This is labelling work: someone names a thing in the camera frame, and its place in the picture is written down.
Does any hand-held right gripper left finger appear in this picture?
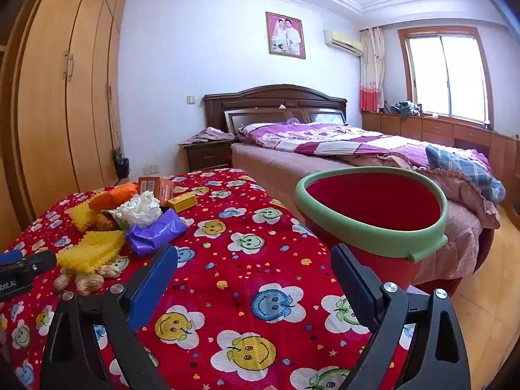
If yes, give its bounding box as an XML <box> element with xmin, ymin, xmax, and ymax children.
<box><xmin>40</xmin><ymin>244</ymin><xmax>179</xmax><ymax>390</ymax></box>

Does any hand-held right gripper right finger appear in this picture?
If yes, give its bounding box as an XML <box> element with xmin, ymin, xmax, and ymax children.
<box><xmin>330</xmin><ymin>244</ymin><xmax>472</xmax><ymax>390</ymax></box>

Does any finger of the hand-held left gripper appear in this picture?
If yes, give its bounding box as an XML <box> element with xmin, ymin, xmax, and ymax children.
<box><xmin>0</xmin><ymin>250</ymin><xmax>58</xmax><ymax>282</ymax></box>

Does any purple plastic bag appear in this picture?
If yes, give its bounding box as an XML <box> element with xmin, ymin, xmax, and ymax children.
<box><xmin>125</xmin><ymin>209</ymin><xmax>189</xmax><ymax>257</ymax></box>

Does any yellow foam net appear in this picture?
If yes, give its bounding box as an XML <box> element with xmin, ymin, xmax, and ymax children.
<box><xmin>56</xmin><ymin>229</ymin><xmax>126</xmax><ymax>274</ymax></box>
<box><xmin>71</xmin><ymin>202</ymin><xmax>100</xmax><ymax>232</ymax></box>

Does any red bucket with green rim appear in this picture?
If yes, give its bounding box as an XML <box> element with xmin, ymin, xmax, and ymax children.
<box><xmin>294</xmin><ymin>166</ymin><xmax>449</xmax><ymax>293</ymax></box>

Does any white tissue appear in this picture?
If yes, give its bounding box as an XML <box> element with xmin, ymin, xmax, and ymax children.
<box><xmin>116</xmin><ymin>191</ymin><xmax>163</xmax><ymax>229</ymax></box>

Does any orange bag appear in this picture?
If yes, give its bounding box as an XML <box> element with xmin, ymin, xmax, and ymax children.
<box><xmin>95</xmin><ymin>210</ymin><xmax>120</xmax><ymax>232</ymax></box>

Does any small yellow box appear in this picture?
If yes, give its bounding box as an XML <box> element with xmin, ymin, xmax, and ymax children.
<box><xmin>166</xmin><ymin>193</ymin><xmax>197</xmax><ymax>213</ymax></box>

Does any orange cardboard box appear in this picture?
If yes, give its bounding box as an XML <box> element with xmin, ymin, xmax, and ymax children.
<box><xmin>137</xmin><ymin>177</ymin><xmax>175</xmax><ymax>208</ymax></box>

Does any orange foam net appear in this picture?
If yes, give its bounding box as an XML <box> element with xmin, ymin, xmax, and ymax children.
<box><xmin>88</xmin><ymin>182</ymin><xmax>139</xmax><ymax>211</ymax></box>

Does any red flower printed blanket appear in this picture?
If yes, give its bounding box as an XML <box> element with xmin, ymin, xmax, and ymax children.
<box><xmin>0</xmin><ymin>168</ymin><xmax>415</xmax><ymax>390</ymax></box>

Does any black hanging bag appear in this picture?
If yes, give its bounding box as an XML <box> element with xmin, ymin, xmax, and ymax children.
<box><xmin>112</xmin><ymin>148</ymin><xmax>131</xmax><ymax>185</ymax></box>

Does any dark wooden nightstand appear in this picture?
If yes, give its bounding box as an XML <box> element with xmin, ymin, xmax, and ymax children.
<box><xmin>179</xmin><ymin>138</ymin><xmax>234</xmax><ymax>172</ymax></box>

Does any dark wooden bed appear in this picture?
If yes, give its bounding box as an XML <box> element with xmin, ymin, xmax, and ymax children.
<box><xmin>202</xmin><ymin>84</ymin><xmax>502</xmax><ymax>293</ymax></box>

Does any purple and white quilt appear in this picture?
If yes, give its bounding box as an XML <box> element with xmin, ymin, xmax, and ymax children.
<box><xmin>238</xmin><ymin>121</ymin><xmax>492</xmax><ymax>173</ymax></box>

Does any wooden wardrobe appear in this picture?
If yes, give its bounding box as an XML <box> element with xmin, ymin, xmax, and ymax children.
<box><xmin>0</xmin><ymin>0</ymin><xmax>131</xmax><ymax>236</ymax></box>

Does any blue plaid pillow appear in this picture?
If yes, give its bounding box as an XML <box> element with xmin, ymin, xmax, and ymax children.
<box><xmin>426</xmin><ymin>144</ymin><xmax>506</xmax><ymax>204</ymax></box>

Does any pink clothes pile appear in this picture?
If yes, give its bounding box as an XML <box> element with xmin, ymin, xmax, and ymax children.
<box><xmin>191</xmin><ymin>127</ymin><xmax>234</xmax><ymax>144</ymax></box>

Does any long wooden window cabinet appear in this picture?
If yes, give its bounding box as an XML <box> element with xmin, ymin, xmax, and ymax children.
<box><xmin>361</xmin><ymin>111</ymin><xmax>520</xmax><ymax>216</ymax></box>

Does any dark clothes pile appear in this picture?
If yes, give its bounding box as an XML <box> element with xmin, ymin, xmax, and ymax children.
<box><xmin>390</xmin><ymin>101</ymin><xmax>423</xmax><ymax>118</ymax></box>

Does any white and red curtain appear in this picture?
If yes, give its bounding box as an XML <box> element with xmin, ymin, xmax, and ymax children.
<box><xmin>359</xmin><ymin>28</ymin><xmax>386</xmax><ymax>112</ymax></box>

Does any wooden framed window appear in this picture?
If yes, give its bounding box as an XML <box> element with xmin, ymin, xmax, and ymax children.
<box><xmin>398</xmin><ymin>26</ymin><xmax>495</xmax><ymax>124</ymax></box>

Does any white air conditioner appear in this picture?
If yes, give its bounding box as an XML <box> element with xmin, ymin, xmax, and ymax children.
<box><xmin>323</xmin><ymin>28</ymin><xmax>365</xmax><ymax>55</ymax></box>

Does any framed wall photo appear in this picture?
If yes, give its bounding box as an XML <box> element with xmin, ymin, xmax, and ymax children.
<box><xmin>266</xmin><ymin>11</ymin><xmax>306</xmax><ymax>59</ymax></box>

